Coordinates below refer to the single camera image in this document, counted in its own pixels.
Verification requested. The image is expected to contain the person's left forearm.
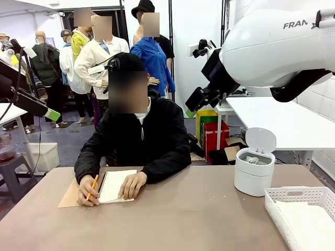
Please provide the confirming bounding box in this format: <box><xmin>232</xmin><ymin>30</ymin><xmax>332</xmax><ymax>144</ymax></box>
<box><xmin>140</xmin><ymin>153</ymin><xmax>193</xmax><ymax>185</ymax></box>

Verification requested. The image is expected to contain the black chair armrest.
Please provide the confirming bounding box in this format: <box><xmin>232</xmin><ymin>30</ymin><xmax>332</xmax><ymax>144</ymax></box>
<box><xmin>186</xmin><ymin>133</ymin><xmax>205</xmax><ymax>158</ymax></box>

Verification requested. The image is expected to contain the glass bowl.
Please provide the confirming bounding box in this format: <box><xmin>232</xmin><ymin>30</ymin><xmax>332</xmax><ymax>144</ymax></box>
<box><xmin>0</xmin><ymin>132</ymin><xmax>18</xmax><ymax>163</ymax></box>

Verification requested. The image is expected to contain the grey stool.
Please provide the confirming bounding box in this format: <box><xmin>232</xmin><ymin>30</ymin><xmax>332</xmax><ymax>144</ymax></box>
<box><xmin>0</xmin><ymin>153</ymin><xmax>39</xmax><ymax>203</ymax></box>

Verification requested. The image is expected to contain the mannequin in dark vest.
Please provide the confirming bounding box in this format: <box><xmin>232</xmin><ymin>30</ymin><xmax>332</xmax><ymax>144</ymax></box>
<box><xmin>29</xmin><ymin>30</ymin><xmax>68</xmax><ymax>129</ymax></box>

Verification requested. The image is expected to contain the thick black gripper cable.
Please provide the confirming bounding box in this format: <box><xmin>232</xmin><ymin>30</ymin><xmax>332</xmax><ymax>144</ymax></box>
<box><xmin>0</xmin><ymin>47</ymin><xmax>26</xmax><ymax>121</ymax></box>

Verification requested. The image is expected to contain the thin black hanging cable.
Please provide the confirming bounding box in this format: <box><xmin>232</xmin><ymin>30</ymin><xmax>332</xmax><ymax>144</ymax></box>
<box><xmin>38</xmin><ymin>115</ymin><xmax>43</xmax><ymax>171</ymax></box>

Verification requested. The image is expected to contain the mannequin in yellow jacket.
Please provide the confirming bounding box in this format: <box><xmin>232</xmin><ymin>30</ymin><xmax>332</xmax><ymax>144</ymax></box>
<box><xmin>71</xmin><ymin>7</ymin><xmax>93</xmax><ymax>62</ymax></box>

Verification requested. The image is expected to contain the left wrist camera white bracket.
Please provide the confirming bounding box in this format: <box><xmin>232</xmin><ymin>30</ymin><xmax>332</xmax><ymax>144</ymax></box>
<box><xmin>9</xmin><ymin>38</ymin><xmax>38</xmax><ymax>59</ymax></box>

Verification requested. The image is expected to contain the black braided cable sleeve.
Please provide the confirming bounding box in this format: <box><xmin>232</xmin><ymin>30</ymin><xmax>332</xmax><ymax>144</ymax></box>
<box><xmin>270</xmin><ymin>69</ymin><xmax>335</xmax><ymax>104</ymax></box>

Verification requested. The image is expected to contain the white strap black buckle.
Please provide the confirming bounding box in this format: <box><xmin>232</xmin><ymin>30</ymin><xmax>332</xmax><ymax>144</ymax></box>
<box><xmin>315</xmin><ymin>8</ymin><xmax>335</xmax><ymax>30</ymax></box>

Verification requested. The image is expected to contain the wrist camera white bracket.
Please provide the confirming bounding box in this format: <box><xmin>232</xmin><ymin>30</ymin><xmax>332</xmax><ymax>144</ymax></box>
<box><xmin>187</xmin><ymin>38</ymin><xmax>218</xmax><ymax>59</ymax></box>
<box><xmin>9</xmin><ymin>38</ymin><xmax>38</xmax><ymax>59</ymax></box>

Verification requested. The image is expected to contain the white lidded trash bin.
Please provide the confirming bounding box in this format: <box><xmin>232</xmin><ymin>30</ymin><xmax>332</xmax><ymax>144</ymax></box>
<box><xmin>233</xmin><ymin>127</ymin><xmax>277</xmax><ymax>198</ymax></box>

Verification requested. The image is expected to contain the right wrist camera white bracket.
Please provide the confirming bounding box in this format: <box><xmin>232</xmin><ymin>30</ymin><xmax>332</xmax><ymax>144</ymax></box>
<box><xmin>187</xmin><ymin>38</ymin><xmax>218</xmax><ymax>59</ymax></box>

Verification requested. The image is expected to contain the yellow shopping bag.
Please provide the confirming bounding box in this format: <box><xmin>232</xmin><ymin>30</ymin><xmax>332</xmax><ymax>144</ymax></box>
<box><xmin>196</xmin><ymin>109</ymin><xmax>219</xmax><ymax>147</ymax></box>

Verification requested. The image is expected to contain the spiral notebook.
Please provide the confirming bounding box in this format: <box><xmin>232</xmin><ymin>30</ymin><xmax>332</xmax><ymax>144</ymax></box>
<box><xmin>58</xmin><ymin>169</ymin><xmax>138</xmax><ymax>209</ymax></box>

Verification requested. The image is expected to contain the white plastic storage tub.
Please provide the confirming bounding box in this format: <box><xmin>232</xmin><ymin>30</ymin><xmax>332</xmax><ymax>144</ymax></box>
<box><xmin>24</xmin><ymin>142</ymin><xmax>60</xmax><ymax>173</ymax></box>

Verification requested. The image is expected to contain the person's right hand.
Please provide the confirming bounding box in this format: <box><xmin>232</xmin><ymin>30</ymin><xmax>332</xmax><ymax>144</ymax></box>
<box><xmin>77</xmin><ymin>174</ymin><xmax>102</xmax><ymax>208</ymax></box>

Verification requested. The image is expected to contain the black bucket hat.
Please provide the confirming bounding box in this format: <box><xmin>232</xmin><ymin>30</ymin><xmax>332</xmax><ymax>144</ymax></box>
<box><xmin>131</xmin><ymin>0</ymin><xmax>156</xmax><ymax>19</ymax></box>

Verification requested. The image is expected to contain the white perforated plastic basket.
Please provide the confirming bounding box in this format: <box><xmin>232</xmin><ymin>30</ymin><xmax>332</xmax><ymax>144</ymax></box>
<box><xmin>264</xmin><ymin>186</ymin><xmax>335</xmax><ymax>251</ymax></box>

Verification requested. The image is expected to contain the black fabric bag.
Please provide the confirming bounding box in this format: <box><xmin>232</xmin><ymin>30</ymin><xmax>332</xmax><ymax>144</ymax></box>
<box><xmin>208</xmin><ymin>149</ymin><xmax>238</xmax><ymax>166</ymax></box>

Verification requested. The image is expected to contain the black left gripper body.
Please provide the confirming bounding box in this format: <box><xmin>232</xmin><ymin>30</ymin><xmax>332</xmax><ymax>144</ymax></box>
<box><xmin>0</xmin><ymin>59</ymin><xmax>28</xmax><ymax>101</ymax></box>

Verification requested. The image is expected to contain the person's left hand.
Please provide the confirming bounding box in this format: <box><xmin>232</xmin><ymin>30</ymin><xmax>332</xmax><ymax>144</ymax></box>
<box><xmin>118</xmin><ymin>172</ymin><xmax>148</xmax><ymax>201</ymax></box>

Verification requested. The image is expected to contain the grey box on side table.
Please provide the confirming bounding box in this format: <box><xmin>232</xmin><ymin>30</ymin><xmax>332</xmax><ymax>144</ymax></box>
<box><xmin>227</xmin><ymin>87</ymin><xmax>248</xmax><ymax>97</ymax></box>

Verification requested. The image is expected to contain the large white table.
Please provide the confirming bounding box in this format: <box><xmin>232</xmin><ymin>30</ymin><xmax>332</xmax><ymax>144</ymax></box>
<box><xmin>225</xmin><ymin>96</ymin><xmax>335</xmax><ymax>171</ymax></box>

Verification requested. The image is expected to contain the flat white paper stack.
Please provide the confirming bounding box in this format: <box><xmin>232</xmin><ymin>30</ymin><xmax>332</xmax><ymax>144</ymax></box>
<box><xmin>274</xmin><ymin>200</ymin><xmax>335</xmax><ymax>251</ymax></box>

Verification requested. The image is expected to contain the mannequin in cream jacket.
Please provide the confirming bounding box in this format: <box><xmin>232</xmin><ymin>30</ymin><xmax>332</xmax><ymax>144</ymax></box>
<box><xmin>74</xmin><ymin>15</ymin><xmax>131</xmax><ymax>127</ymax></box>

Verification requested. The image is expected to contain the person in black jacket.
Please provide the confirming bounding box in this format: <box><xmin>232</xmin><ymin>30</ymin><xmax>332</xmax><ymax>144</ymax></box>
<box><xmin>74</xmin><ymin>88</ymin><xmax>193</xmax><ymax>185</ymax></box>

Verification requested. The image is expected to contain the black light stand pole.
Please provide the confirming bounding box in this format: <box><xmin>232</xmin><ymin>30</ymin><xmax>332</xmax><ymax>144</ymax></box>
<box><xmin>119</xmin><ymin>0</ymin><xmax>131</xmax><ymax>51</ymax></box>
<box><xmin>221</xmin><ymin>0</ymin><xmax>232</xmax><ymax>44</ymax></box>
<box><xmin>168</xmin><ymin>0</ymin><xmax>174</xmax><ymax>101</ymax></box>

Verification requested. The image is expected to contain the mannequin white shirt grey cap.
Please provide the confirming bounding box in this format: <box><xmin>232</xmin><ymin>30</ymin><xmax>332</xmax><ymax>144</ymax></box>
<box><xmin>59</xmin><ymin>29</ymin><xmax>88</xmax><ymax>125</ymax></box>

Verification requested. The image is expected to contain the person's right forearm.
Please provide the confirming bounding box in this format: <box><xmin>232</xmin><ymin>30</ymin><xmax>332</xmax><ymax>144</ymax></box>
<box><xmin>74</xmin><ymin>145</ymin><xmax>107</xmax><ymax>184</ymax></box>

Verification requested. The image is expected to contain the head-mounted camera white box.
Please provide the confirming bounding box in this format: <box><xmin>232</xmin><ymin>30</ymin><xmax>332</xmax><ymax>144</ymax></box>
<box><xmin>87</xmin><ymin>53</ymin><xmax>121</xmax><ymax>76</ymax></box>

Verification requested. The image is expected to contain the small white side table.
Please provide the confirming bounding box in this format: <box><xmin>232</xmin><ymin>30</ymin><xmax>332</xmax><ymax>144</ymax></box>
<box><xmin>215</xmin><ymin>88</ymin><xmax>262</xmax><ymax>152</ymax></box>

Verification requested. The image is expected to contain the yellow pencil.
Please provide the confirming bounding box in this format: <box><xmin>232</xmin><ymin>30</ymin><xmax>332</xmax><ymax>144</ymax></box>
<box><xmin>86</xmin><ymin>174</ymin><xmax>99</xmax><ymax>201</ymax></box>

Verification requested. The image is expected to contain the mannequin in blue shirt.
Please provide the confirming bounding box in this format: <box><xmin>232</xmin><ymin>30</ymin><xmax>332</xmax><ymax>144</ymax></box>
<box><xmin>130</xmin><ymin>12</ymin><xmax>176</xmax><ymax>100</ymax></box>

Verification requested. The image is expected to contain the crumpled white paper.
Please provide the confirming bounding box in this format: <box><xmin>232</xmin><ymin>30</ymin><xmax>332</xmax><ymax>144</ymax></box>
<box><xmin>245</xmin><ymin>155</ymin><xmax>263</xmax><ymax>166</ymax></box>

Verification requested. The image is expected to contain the mannequin in black shirt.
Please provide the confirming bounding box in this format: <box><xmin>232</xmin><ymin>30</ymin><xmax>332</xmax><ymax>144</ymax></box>
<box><xmin>158</xmin><ymin>35</ymin><xmax>175</xmax><ymax>100</ymax></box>

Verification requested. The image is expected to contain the open cardboard box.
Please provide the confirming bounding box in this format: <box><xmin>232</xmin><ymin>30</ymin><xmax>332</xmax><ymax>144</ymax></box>
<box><xmin>224</xmin><ymin>137</ymin><xmax>248</xmax><ymax>163</ymax></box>

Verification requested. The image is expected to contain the black cap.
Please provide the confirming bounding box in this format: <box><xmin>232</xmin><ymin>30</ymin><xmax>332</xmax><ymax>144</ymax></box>
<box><xmin>115</xmin><ymin>52</ymin><xmax>148</xmax><ymax>73</ymax></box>

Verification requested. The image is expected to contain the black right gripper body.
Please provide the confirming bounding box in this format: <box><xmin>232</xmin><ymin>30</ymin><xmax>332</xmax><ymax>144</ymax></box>
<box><xmin>200</xmin><ymin>48</ymin><xmax>241</xmax><ymax>98</ymax></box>

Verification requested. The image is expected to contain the mannequin with tan hat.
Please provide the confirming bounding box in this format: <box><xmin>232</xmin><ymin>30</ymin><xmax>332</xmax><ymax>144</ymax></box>
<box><xmin>0</xmin><ymin>32</ymin><xmax>12</xmax><ymax>51</ymax></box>

